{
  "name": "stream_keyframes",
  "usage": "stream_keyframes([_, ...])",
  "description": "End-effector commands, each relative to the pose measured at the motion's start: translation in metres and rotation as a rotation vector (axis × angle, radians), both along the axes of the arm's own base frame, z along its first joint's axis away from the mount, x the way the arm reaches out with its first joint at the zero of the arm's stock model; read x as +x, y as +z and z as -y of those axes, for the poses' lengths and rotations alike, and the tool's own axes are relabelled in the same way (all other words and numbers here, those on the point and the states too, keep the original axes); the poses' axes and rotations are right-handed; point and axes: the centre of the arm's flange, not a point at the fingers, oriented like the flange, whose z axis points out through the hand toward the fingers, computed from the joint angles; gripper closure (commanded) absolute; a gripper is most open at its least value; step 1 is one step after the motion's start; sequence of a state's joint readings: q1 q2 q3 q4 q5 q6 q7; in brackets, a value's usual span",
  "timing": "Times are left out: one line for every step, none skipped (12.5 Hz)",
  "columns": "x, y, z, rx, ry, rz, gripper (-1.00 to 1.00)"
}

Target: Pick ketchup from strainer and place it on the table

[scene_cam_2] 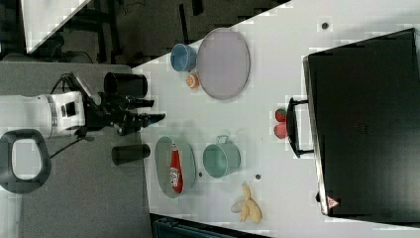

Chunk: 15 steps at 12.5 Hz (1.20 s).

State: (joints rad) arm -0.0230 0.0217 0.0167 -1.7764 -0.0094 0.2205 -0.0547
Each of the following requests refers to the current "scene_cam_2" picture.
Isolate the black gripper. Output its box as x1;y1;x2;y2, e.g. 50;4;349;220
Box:
82;93;165;136

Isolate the red ketchup bottle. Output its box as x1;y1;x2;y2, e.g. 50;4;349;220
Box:
169;143;183;193

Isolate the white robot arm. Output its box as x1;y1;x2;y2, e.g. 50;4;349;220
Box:
1;91;164;194

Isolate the green oval strainer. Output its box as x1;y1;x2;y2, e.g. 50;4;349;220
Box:
155;136;196;198

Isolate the large black cup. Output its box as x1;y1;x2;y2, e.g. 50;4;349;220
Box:
104;72;149;98

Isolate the small black cup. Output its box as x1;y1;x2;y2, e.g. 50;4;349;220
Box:
111;144;151;166

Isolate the orange slice toy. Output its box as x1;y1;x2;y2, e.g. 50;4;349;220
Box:
186;73;200;88

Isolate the blue bowl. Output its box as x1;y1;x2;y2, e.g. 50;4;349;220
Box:
170;44;197;71

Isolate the teal mug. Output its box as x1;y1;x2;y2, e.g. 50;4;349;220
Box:
203;135;241;179

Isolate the grey round plate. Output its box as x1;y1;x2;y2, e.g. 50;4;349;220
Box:
197;28;251;100

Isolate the red strawberry toy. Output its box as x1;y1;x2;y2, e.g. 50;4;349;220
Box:
274;108;286;122

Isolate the black toaster oven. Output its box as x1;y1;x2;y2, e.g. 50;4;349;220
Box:
302;28;420;227

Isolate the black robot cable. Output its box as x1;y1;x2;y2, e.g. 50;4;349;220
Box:
49;72;95;160

